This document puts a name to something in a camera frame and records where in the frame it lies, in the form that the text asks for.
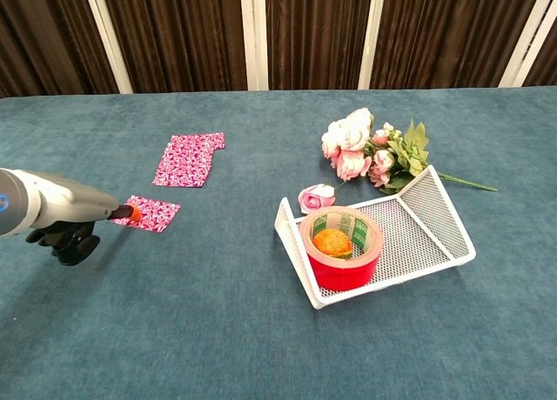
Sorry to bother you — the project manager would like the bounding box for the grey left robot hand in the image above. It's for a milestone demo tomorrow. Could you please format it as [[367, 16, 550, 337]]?
[[24, 172, 142, 267]]

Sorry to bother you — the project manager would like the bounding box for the teal velvet tablecloth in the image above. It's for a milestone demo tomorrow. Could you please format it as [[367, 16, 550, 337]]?
[[0, 85, 557, 400]]

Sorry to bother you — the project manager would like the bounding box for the dark brown pleated curtain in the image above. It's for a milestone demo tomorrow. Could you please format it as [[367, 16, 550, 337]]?
[[0, 0, 557, 97]]

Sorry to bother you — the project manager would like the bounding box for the single pink artificial rose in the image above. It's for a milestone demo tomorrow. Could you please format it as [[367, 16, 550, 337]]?
[[298, 182, 349, 215]]

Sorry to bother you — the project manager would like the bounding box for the orange round fruit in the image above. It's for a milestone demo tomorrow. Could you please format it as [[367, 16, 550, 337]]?
[[312, 228, 353, 260]]

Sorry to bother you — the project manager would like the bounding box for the pink artificial flower bouquet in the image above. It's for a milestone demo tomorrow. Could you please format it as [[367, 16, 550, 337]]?
[[320, 107, 498, 196]]

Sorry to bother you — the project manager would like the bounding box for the white metal mesh tray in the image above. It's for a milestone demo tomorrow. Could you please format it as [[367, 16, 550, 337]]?
[[273, 164, 477, 310]]

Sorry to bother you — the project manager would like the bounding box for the white frame post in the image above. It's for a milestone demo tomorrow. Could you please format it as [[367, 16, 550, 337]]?
[[498, 0, 557, 89], [357, 0, 387, 90], [238, 0, 270, 91], [82, 0, 134, 95]]

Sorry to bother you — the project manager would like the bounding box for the red duct tape roll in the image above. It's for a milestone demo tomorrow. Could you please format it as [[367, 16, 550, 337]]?
[[299, 206, 385, 292]]

